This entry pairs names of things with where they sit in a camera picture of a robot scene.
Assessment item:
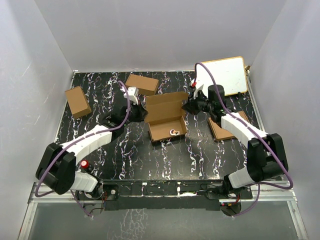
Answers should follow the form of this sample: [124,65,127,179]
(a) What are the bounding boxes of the small cardboard box left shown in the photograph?
[65,86,92,119]

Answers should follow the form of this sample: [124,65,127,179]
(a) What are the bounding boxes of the small round sticker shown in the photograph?
[169,129,180,136]

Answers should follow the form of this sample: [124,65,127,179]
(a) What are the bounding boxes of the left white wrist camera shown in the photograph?
[121,86,139,105]

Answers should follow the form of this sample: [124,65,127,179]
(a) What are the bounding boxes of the flat cardboard stack right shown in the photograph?
[207,118,235,142]

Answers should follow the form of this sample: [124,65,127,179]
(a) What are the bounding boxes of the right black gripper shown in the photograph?
[181,90,214,116]

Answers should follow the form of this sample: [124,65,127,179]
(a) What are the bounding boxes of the red emergency stop button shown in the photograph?
[80,159,93,173]

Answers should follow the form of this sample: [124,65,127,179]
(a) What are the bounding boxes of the yellow framed whiteboard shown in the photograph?
[192,56,248,96]

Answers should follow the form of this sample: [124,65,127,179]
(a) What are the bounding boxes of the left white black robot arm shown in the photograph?
[35,103,148,200]

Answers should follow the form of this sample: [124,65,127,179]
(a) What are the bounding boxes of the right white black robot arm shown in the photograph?
[182,85,289,199]

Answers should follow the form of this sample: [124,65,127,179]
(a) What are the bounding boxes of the folded cardboard box back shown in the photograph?
[125,74,159,96]

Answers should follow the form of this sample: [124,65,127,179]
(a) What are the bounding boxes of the black base bar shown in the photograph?
[99,178,226,212]

